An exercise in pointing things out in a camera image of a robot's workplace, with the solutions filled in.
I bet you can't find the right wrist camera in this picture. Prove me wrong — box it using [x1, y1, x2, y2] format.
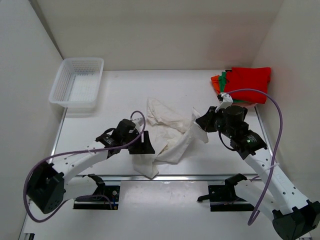
[215, 92, 233, 113]

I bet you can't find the pink folded t shirt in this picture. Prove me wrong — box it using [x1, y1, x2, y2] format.
[238, 102, 257, 109]

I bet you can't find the green folded t shirt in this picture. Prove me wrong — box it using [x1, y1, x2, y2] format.
[218, 71, 245, 103]

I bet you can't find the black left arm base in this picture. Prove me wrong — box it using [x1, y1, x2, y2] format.
[73, 174, 121, 211]

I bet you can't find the white t shirt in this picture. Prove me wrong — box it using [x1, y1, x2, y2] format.
[132, 97, 209, 179]

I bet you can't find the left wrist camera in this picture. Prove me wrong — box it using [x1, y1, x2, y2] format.
[131, 117, 144, 132]

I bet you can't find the aluminium table rail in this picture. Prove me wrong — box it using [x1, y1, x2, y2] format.
[101, 174, 231, 182]

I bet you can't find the white plastic basket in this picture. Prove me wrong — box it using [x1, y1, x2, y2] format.
[48, 57, 104, 109]

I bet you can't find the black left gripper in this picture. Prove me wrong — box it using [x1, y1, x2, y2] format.
[123, 128, 156, 153]

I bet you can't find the red folded t shirt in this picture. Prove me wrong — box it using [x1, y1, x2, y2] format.
[223, 67, 272, 104]

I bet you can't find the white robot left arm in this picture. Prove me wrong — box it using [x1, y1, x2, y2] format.
[23, 119, 155, 214]

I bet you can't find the orange folded t shirt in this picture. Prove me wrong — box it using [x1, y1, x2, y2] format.
[210, 75, 221, 95]

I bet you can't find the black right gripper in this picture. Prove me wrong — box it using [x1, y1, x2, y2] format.
[196, 106, 234, 138]

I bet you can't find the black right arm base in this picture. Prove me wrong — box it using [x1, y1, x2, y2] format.
[197, 173, 254, 212]

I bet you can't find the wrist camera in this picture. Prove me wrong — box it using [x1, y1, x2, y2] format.
[131, 117, 144, 132]
[215, 92, 233, 113]

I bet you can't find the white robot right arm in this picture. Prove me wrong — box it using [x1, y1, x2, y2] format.
[196, 106, 320, 240]

